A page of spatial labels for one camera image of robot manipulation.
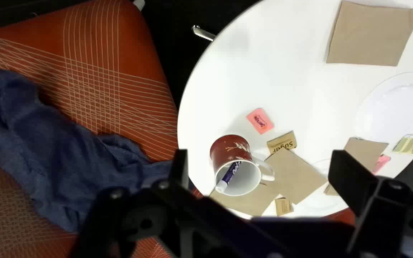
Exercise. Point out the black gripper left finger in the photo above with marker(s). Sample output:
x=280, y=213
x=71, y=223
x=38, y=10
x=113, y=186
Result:
x=140, y=219

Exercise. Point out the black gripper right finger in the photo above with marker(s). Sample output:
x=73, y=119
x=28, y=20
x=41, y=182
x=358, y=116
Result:
x=394, y=215

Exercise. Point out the purple Expo marker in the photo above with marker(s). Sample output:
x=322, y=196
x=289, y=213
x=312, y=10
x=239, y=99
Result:
x=229, y=175

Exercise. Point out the pink sweetener packet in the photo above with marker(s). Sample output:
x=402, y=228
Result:
x=381, y=162
x=260, y=120

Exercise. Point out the yellow sweetener packet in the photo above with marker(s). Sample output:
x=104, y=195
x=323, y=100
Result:
x=408, y=145

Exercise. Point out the brown sugar packet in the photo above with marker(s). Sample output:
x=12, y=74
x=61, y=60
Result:
x=282, y=142
x=285, y=205

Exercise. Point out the blue cloth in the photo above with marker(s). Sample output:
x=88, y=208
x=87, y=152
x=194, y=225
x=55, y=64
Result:
x=35, y=143

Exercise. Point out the orange patterned sofa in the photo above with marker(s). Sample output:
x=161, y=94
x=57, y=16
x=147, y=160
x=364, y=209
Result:
x=97, y=72

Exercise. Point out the metal table foot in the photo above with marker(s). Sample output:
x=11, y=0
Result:
x=202, y=31

